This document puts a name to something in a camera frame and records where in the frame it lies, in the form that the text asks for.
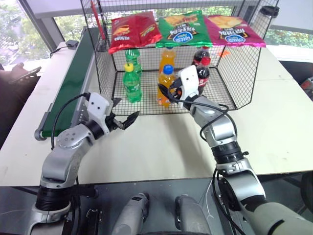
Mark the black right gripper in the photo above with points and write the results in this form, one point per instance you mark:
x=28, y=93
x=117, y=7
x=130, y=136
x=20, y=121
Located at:
x=174, y=88

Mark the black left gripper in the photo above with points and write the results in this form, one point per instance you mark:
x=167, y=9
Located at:
x=112, y=122

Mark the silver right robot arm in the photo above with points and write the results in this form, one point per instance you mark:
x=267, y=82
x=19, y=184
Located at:
x=220, y=127

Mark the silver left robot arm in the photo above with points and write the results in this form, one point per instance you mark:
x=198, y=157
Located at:
x=63, y=144

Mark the green conveyor belt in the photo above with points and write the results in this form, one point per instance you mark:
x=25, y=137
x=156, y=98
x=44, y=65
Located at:
x=71, y=73

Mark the orange soda bottle blue cap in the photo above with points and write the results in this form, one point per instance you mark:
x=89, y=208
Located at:
x=166, y=78

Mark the green soda bottle yellow cap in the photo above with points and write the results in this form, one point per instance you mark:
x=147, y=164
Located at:
x=132, y=85

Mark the cola bottle red cap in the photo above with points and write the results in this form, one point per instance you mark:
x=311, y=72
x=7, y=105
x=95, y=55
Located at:
x=204, y=76
x=201, y=57

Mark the green chip bag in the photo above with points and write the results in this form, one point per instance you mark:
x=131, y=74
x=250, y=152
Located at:
x=183, y=31

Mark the orange tag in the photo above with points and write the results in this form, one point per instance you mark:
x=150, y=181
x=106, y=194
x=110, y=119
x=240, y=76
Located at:
x=225, y=53

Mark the red chip bag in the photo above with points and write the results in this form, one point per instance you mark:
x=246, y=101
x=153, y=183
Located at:
x=132, y=31

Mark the magenta chip bag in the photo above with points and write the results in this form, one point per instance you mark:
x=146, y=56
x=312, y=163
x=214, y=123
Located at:
x=232, y=34

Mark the grey power adapter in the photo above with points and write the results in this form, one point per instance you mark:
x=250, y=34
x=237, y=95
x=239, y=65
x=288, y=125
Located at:
x=72, y=43

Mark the grey rounded robot leg housing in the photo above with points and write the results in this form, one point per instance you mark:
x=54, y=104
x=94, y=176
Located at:
x=132, y=213
x=190, y=215

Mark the black smartphone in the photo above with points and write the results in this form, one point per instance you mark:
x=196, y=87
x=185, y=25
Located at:
x=24, y=75

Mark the red hanging strip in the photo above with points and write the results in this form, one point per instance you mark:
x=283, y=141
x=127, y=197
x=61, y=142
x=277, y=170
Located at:
x=94, y=7

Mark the black box under table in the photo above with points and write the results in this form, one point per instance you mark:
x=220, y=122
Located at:
x=94, y=220

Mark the red and black device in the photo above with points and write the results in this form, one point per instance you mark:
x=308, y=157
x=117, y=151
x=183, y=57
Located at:
x=308, y=86

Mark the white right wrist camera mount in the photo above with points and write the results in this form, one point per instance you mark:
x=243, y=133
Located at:
x=189, y=83

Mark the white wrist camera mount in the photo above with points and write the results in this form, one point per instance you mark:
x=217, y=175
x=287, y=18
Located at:
x=189, y=83
x=97, y=104

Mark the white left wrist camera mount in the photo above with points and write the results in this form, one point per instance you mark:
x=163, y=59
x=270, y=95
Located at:
x=97, y=104

